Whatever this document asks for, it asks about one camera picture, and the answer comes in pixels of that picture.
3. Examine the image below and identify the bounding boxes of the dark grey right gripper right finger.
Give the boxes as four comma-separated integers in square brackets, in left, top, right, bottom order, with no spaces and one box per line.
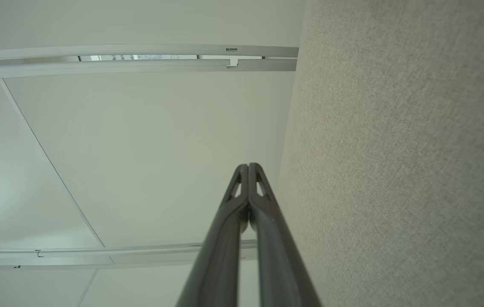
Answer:
[249,163,321,307]

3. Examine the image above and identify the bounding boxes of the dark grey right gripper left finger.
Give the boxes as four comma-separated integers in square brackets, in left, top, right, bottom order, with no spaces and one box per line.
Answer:
[176,164,250,307]

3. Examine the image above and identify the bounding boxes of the grey post with wheeled foot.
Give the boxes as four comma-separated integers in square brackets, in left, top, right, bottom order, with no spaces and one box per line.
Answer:
[0,240,258,270]

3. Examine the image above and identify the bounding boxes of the grey partition post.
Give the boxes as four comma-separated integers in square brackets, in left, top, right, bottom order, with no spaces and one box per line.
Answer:
[0,44,299,81]

